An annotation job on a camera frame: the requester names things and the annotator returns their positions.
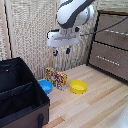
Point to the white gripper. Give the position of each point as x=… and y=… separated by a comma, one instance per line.
x=62, y=37

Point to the colourful cereal bar box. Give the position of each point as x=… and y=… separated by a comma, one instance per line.
x=56, y=78

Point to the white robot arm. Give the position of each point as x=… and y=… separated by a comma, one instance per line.
x=71, y=11

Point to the beige woven folding screen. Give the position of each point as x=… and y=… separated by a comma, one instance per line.
x=30, y=36

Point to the blue bowl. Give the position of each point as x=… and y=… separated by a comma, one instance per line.
x=45, y=85

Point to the yellow bowl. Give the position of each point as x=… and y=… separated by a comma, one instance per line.
x=78, y=86

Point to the dark brown drawer cabinet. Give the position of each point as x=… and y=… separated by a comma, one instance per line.
x=110, y=46

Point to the black fabric storage box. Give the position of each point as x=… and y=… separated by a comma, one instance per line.
x=20, y=93

